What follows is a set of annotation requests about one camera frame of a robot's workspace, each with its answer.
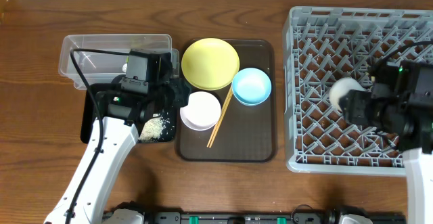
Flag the pale green cup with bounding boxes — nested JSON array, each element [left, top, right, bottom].
[[329, 77, 366, 111]]

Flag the rice pile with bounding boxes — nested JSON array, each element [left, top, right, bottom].
[[138, 115, 170, 143]]

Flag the white bowl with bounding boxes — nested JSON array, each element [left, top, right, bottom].
[[180, 91, 221, 131]]

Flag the light blue bowl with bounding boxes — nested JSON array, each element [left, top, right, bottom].
[[231, 68, 272, 106]]

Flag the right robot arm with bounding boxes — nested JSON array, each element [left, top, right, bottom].
[[329, 61, 432, 223]]

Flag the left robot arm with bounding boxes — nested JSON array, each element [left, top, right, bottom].
[[45, 48, 191, 223]]

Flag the grey dishwasher rack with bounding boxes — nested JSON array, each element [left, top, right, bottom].
[[282, 6, 432, 177]]

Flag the yellow plate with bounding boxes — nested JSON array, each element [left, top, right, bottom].
[[181, 38, 240, 91]]

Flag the clear plastic bin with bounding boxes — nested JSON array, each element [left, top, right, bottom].
[[58, 34, 180, 90]]

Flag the black plastic tray bin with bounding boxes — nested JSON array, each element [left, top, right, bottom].
[[80, 83, 177, 144]]

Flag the wooden chopstick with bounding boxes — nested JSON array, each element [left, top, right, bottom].
[[206, 85, 233, 148], [208, 88, 234, 149]]

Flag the brown serving tray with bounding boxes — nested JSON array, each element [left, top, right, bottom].
[[175, 39, 277, 162]]

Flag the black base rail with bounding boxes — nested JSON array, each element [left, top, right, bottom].
[[101, 202, 407, 224]]

